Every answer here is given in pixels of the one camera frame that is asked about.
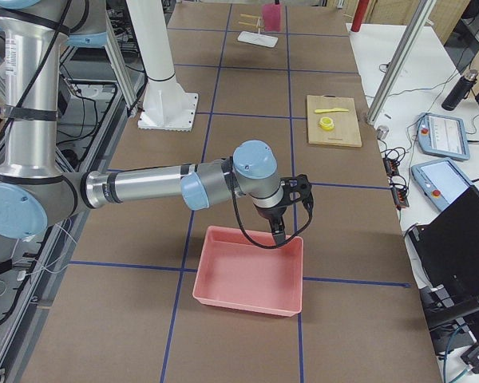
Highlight far blue teach pendant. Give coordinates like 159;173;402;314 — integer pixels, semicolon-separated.
417;113;470;161

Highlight red cylinder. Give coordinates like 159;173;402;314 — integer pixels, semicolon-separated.
350;0;370;33

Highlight yellow plastic knife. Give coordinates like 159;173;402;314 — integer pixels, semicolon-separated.
314;107;350;114

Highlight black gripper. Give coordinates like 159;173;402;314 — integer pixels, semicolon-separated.
253;197;291;244

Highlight black monitor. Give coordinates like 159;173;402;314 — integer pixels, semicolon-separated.
418;186;479;344

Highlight pink wiping cloth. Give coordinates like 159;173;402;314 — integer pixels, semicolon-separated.
261;1;282;32

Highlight blue teach pendant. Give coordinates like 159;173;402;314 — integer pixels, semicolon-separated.
417;113;470;161
410;157;473;211

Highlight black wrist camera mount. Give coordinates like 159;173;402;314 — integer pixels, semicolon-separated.
279;174;314;214

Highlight yellow lemon slices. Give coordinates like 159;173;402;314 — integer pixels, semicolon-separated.
319;116;335;132

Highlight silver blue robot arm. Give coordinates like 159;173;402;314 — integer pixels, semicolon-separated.
0;1;291;247

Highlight pink plastic tray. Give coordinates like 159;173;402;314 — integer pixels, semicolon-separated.
192;226;303;317

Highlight white camera post base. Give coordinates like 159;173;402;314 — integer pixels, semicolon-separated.
127;0;199;132

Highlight white cloth rack tray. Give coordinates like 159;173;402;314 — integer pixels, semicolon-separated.
237;31;278;48

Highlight black water bottle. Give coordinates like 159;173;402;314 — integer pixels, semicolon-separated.
441;69;478;111

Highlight right black braided cable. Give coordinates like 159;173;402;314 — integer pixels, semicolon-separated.
228;159;315;251

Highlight aluminium frame post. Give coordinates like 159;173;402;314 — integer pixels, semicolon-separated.
366;0;437;126

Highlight bamboo cutting board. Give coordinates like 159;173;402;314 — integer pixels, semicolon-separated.
307;95;362;148

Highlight near blue teach pendant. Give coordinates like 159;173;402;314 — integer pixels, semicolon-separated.
410;157;473;211

